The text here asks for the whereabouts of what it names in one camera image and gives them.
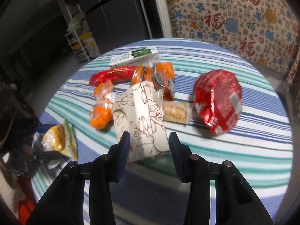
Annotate yellow green snack bag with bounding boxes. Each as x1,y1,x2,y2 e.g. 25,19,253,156
42,119,78,161

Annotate red instant noodle bowl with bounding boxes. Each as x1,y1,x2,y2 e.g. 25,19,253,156
193,69,243,135

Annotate leaf patterned tissue box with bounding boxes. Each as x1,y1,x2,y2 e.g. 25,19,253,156
112,81,169,162

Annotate orange red trousers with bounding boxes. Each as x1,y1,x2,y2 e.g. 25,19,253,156
17,176,37,224

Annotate orange twisted snack packet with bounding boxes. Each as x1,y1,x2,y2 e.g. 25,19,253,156
90,80,117,130

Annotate blue striped tablecloth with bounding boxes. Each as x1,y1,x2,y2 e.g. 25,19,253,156
30,37,293,225

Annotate pastry in clear wrapper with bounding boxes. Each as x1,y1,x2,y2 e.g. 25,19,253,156
163,101,192,125

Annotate red snack wrapper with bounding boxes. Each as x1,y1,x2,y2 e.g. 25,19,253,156
88,66,136,86

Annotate orange snack bag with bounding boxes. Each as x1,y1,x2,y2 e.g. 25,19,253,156
131,62,176,101

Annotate green white milk carton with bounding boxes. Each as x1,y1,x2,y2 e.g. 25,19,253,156
109,46,160,69

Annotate floral patterned cloth cover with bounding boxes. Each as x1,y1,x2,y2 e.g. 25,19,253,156
167,0,299,84

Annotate white wire rack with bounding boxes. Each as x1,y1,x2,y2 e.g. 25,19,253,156
65,4,101,62

